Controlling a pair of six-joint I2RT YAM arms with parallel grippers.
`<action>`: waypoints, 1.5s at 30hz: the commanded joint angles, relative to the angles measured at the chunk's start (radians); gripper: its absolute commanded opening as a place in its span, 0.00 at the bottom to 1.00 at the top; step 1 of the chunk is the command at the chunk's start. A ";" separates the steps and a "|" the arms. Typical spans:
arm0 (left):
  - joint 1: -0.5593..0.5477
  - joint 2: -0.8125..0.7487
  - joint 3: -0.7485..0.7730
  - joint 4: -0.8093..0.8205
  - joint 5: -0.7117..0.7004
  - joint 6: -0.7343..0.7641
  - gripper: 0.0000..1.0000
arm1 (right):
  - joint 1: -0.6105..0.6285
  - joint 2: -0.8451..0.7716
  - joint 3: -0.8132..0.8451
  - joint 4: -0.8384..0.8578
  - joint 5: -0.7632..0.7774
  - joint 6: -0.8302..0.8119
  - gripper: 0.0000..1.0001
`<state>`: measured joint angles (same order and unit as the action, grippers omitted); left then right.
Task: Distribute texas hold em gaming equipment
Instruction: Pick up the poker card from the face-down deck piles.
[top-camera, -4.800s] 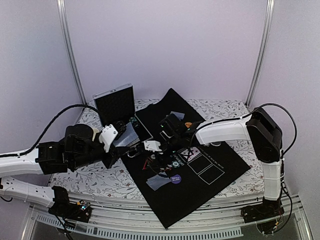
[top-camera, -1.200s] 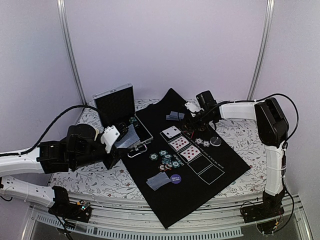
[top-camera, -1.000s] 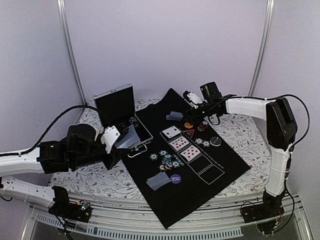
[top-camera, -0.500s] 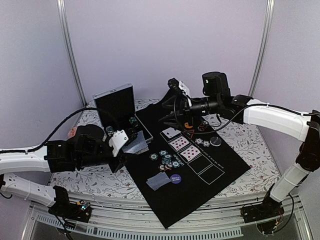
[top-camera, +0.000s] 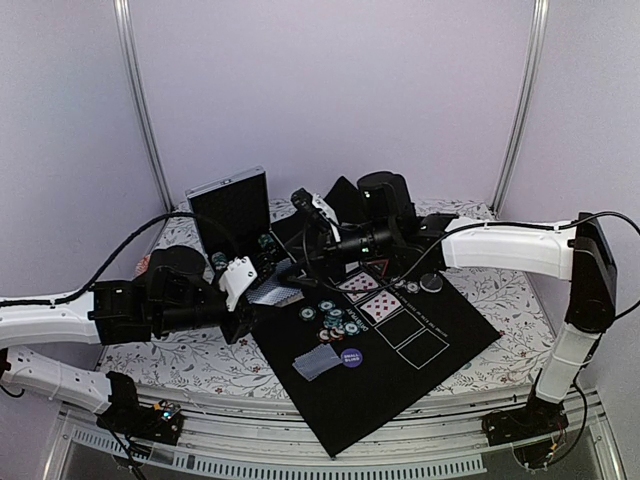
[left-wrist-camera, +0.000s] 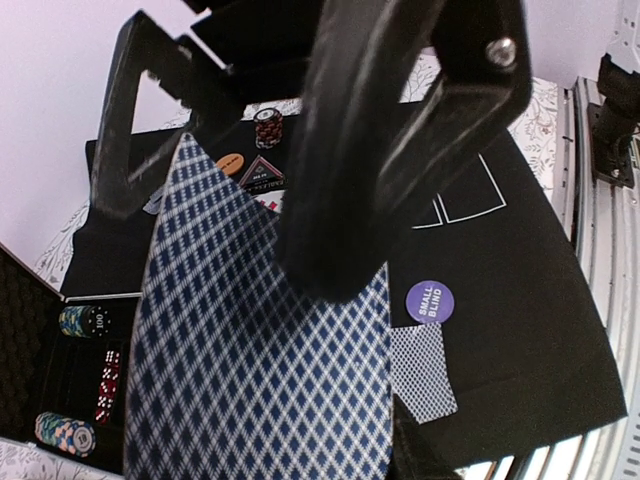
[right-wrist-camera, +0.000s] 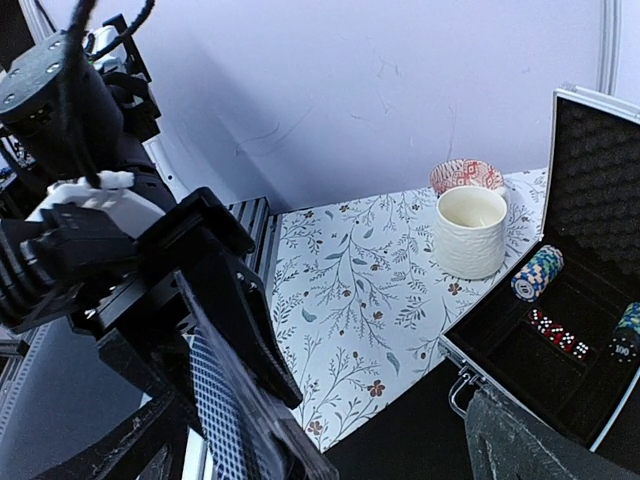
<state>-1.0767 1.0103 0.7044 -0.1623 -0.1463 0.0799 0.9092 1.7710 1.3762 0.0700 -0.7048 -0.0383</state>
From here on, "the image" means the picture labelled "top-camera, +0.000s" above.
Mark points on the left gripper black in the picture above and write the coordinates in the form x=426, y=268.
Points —
x=241, y=325

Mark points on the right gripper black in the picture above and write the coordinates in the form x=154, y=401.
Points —
x=315, y=257

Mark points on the blue playing card deck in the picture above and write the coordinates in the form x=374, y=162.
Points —
x=270, y=293

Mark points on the green twenty chip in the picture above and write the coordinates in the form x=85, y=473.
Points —
x=307, y=313

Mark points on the green poker chip stack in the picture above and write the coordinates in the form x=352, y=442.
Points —
x=267, y=243

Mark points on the face up card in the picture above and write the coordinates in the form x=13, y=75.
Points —
x=381, y=306
x=358, y=286

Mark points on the chip pile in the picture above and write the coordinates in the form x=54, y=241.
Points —
x=335, y=324

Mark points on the dealt card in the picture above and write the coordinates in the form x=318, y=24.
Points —
x=311, y=369
x=323, y=355

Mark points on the purple small blind button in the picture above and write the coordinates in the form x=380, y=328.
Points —
x=351, y=358

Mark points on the black round dealer button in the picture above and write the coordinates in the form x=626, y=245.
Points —
x=431, y=283

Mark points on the black red triangle button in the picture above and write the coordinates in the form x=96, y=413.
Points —
x=379, y=267

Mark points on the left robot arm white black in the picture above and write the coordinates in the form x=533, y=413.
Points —
x=55, y=319

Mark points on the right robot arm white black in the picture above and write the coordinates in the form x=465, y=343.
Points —
x=576, y=251

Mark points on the red patterned small dish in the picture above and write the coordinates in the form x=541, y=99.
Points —
x=142, y=265

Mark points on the aluminium poker chip case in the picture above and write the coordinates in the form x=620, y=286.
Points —
x=235, y=212

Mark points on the black poker play mat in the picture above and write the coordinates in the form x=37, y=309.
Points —
x=412, y=351

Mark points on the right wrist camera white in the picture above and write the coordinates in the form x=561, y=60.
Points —
x=319, y=213

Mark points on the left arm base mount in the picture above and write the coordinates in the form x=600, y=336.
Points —
x=161, y=423

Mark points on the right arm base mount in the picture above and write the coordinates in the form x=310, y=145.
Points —
x=536, y=418

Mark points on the left aluminium frame post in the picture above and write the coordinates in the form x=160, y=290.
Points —
x=124, y=27

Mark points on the aluminium frame post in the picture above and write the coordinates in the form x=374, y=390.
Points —
x=531, y=67
x=124, y=27

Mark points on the right aluminium frame post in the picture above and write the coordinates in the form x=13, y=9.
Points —
x=531, y=67

